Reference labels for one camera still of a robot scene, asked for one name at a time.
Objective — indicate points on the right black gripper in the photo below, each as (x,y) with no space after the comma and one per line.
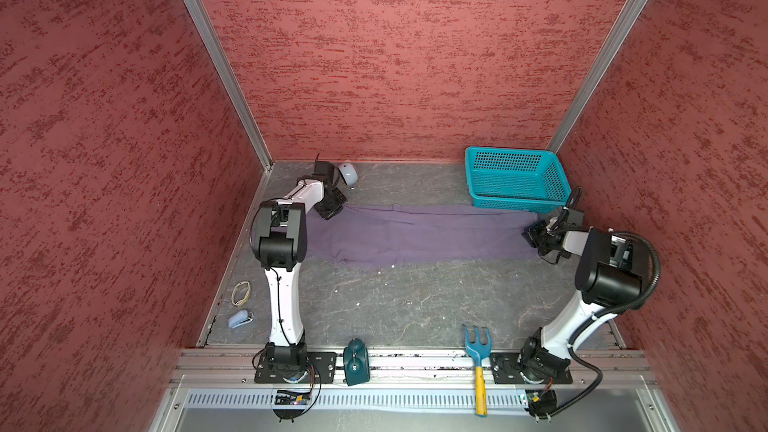
(530,232)

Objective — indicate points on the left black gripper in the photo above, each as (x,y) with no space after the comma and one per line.
(327,212)

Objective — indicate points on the purple trousers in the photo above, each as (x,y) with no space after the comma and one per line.
(375,236)

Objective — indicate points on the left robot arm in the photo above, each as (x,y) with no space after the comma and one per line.
(278,239)

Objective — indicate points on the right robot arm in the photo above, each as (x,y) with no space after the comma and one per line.
(616,272)

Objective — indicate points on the white egg-shaped timer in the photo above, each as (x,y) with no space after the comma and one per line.
(348,174)

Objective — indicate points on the teal plastic basket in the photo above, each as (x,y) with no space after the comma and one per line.
(516,179)

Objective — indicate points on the tan rubber band loop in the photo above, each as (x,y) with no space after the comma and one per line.
(241,293)

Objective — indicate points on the light blue plastic clip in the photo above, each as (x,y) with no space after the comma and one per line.
(240,318)

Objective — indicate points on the teal alarm clock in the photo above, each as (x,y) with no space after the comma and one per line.
(356,363)

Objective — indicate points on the right small circuit board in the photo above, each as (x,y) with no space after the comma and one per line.
(541,404)

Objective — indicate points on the small circuit board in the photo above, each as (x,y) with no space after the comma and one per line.
(293,398)
(541,404)

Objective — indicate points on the left small circuit board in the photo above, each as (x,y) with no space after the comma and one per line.
(293,398)

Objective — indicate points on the perforated metal strip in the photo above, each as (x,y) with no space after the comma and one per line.
(391,400)

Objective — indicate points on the left corner aluminium profile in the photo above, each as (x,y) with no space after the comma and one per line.
(222,65)

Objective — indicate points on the corner aluminium profile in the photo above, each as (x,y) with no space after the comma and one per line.
(222,65)
(620,30)

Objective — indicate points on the right corner aluminium profile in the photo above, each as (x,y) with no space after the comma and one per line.
(620,30)

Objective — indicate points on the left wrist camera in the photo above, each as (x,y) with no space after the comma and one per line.
(326,172)

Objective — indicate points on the blue garden fork yellow handle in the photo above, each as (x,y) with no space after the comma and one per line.
(478,346)

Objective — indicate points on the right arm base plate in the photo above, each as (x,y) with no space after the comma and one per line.
(537,370)

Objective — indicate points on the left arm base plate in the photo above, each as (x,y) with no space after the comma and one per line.
(311,367)

